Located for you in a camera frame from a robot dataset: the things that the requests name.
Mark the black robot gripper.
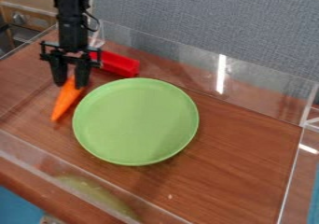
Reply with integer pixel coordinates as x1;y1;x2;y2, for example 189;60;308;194
40;14;101;90

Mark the orange toy carrot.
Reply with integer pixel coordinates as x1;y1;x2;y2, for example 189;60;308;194
51;76;84;121

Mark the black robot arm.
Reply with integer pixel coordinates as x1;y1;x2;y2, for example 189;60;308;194
40;0;103;90

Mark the green round plate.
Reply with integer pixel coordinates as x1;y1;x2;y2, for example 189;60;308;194
72;78;199;166

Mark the red plastic block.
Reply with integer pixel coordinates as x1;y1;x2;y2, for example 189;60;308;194
100;50;140;77

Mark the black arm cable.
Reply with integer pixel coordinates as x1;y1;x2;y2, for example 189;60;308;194
84;10;103;34

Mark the clear acrylic enclosure wall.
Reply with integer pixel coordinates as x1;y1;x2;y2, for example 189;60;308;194
0;25;319;224

